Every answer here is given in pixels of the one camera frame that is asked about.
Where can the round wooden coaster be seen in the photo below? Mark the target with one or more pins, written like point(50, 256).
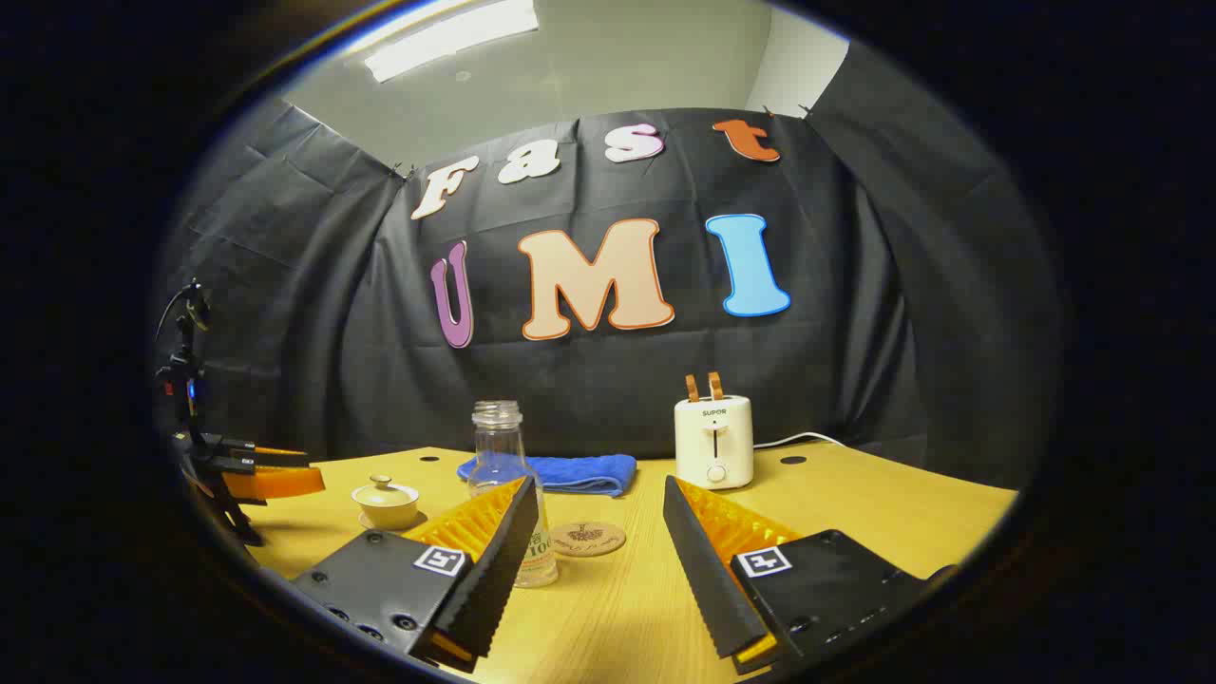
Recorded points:
point(589, 540)

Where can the cream ceramic teacup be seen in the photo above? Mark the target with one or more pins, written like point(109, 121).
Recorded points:
point(385, 518)

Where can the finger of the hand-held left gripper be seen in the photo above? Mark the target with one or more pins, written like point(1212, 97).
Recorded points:
point(242, 451)
point(275, 483)

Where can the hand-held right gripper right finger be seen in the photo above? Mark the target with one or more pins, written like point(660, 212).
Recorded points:
point(708, 589)

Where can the clear plastic water bottle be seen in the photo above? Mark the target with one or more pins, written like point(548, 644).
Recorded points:
point(498, 446)

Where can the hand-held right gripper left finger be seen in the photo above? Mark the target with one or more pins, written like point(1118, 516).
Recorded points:
point(499, 579)

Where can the black backdrop cloth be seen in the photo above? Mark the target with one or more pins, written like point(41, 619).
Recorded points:
point(570, 380)

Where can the white toaster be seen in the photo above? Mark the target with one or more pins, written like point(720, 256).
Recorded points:
point(693, 456)

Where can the blue folded towel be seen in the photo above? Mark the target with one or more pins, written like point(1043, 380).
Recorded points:
point(589, 472)

